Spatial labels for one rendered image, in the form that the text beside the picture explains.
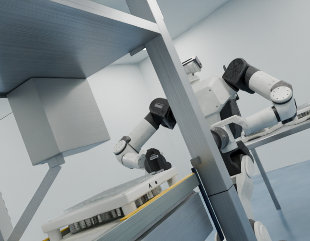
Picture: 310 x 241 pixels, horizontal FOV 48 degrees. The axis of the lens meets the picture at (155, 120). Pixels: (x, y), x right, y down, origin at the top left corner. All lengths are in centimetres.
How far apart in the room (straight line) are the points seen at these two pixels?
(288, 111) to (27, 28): 99
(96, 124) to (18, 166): 396
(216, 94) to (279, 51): 442
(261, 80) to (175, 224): 87
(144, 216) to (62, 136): 33
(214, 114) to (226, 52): 473
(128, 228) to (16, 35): 39
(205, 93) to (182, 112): 62
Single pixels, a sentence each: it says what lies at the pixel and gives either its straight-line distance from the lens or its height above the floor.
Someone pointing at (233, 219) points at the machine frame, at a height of 78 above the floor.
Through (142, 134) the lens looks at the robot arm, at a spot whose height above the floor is 112.
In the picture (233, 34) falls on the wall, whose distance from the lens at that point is 618.
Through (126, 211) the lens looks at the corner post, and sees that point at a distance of 69.
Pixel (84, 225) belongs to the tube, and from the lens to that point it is 81.
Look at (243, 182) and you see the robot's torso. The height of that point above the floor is 76.
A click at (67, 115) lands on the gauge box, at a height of 119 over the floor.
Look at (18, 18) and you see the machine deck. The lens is 63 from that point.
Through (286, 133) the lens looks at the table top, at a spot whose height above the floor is 82.
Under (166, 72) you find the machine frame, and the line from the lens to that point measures 93.
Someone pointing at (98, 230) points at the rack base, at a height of 91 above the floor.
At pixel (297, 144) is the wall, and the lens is 599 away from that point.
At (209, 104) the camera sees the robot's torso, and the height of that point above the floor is 112.
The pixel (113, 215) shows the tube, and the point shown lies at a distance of 75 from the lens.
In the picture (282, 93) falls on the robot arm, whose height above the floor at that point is 104.
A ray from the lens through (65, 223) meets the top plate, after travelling 78.
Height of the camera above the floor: 101
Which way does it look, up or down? 5 degrees up
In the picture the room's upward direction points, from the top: 22 degrees counter-clockwise
